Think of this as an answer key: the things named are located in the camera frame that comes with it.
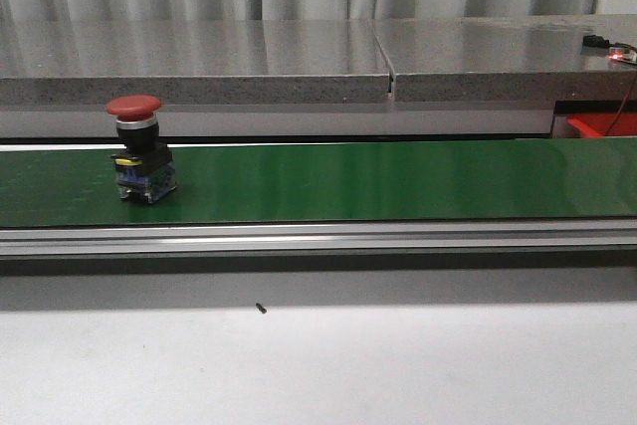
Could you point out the red push button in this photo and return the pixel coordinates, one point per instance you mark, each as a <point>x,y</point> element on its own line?
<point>144,169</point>

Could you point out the grey stone counter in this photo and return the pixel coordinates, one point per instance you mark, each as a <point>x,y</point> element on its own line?
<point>459,76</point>

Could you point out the green conveyor belt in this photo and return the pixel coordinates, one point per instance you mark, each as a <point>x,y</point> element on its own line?
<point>407,196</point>

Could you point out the red plastic tray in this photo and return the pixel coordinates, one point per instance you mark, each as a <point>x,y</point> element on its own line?
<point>601,124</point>

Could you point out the small sensor circuit board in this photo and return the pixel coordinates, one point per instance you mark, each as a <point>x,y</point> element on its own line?
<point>616,51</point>

